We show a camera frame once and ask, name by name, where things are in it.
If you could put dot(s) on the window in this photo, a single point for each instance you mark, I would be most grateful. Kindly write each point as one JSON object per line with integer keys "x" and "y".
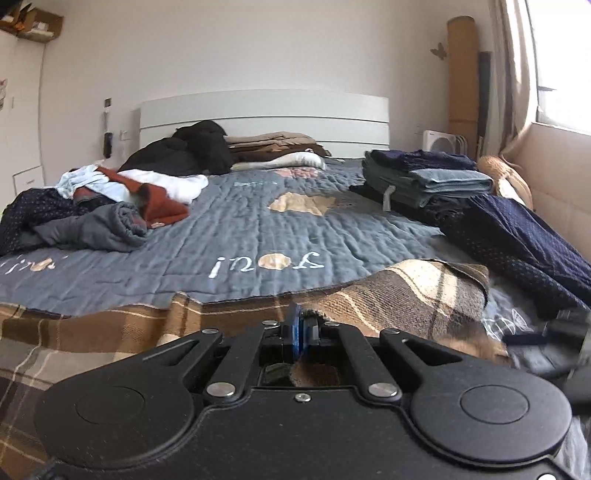
{"x": 563, "y": 55}

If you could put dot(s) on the folded beige blanket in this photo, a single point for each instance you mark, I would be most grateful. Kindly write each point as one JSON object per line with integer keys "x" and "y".
{"x": 272, "y": 143}

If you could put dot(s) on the crumpled navy dotted garment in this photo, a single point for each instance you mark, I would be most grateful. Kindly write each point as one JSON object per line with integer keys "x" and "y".
{"x": 32, "y": 212}

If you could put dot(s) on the cardboard box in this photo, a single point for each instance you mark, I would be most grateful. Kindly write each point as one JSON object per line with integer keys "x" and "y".
{"x": 11, "y": 16}
{"x": 44, "y": 27}

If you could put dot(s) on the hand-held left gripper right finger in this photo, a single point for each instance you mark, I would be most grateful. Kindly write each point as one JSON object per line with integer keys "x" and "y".
{"x": 305, "y": 334}

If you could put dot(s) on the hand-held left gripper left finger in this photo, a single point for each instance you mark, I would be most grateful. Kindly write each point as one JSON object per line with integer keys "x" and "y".
{"x": 292, "y": 332}

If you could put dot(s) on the folded grey-blue towel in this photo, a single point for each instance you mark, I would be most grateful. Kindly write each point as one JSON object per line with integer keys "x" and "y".
{"x": 457, "y": 181}

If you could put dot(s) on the white headboard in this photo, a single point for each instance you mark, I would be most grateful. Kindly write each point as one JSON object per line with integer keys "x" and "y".
{"x": 277, "y": 115}

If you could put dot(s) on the white pillow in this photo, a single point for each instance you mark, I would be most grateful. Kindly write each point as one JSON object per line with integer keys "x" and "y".
{"x": 286, "y": 160}

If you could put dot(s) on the butterfly wall decoration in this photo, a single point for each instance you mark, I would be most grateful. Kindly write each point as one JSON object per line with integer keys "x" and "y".
{"x": 438, "y": 50}

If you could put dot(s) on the brown plaid scarf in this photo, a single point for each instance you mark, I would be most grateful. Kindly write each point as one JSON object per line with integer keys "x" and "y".
{"x": 415, "y": 286}

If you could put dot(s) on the light blue garment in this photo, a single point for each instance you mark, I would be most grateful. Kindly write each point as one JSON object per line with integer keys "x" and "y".
{"x": 78, "y": 180}

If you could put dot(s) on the navy dotted garment right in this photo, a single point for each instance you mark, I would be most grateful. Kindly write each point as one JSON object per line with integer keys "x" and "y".
{"x": 531, "y": 226}

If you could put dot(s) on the large cardboard panel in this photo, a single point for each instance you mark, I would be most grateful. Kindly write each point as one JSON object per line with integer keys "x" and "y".
{"x": 558, "y": 184}

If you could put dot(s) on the brown rolled mat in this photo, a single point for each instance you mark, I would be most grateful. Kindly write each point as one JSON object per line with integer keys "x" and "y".
{"x": 462, "y": 83}

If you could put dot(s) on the white garment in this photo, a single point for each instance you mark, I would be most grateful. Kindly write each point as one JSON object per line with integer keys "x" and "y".
{"x": 175, "y": 184}

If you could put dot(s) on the navy dotted scarf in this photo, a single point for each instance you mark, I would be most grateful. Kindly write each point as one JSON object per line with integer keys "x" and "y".
{"x": 485, "y": 244}

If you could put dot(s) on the folded dark grey garment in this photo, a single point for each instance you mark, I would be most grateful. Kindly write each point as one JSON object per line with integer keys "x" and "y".
{"x": 392, "y": 177}

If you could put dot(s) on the folded navy garment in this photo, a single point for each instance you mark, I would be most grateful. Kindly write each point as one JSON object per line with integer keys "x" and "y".
{"x": 425, "y": 159}

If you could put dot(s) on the white wardrobe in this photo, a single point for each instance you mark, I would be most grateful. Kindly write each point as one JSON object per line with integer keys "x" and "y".
{"x": 23, "y": 115}

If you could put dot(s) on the black jacket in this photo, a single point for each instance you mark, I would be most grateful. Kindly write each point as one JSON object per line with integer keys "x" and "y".
{"x": 184, "y": 152}

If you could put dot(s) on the grey-blue quilt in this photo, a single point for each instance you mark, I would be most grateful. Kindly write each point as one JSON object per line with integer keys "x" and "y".
{"x": 277, "y": 240}

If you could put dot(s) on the beige curtain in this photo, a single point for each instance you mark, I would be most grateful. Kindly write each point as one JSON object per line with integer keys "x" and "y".
{"x": 512, "y": 69}

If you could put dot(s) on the rust red garment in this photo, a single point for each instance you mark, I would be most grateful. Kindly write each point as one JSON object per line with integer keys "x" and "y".
{"x": 159, "y": 203}

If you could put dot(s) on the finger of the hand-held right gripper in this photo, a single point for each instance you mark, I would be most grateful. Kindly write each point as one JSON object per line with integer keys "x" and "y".
{"x": 524, "y": 337}

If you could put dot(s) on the white fan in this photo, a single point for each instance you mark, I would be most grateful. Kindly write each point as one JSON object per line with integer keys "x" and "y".
{"x": 438, "y": 142}

